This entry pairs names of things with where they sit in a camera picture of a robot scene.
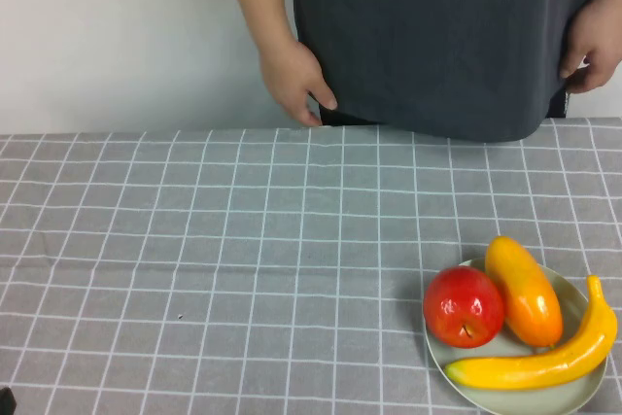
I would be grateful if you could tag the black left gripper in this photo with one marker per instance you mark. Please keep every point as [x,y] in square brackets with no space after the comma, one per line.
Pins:
[7,403]

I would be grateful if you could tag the yellow plastic banana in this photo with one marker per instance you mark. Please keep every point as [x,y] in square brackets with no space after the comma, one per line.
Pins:
[525,367]

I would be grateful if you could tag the person's right hand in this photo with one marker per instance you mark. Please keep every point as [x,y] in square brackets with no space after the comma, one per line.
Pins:
[291,75]

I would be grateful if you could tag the person's left hand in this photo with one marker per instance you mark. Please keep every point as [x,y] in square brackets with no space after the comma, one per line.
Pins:
[600,41]

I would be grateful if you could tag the grey white checked tablecloth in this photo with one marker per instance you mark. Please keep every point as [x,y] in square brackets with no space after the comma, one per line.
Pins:
[218,250]

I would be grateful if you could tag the red plastic apple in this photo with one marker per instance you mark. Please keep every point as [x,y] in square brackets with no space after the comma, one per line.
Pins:
[461,308]

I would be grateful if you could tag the pale green round plate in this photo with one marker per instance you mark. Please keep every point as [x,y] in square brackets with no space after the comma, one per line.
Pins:
[510,398]

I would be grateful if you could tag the orange yellow plastic mango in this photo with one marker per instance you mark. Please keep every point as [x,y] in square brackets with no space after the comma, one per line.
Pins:
[527,293]

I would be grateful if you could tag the dark grey shirt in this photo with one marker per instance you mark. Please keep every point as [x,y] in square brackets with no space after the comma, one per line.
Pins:
[437,36]

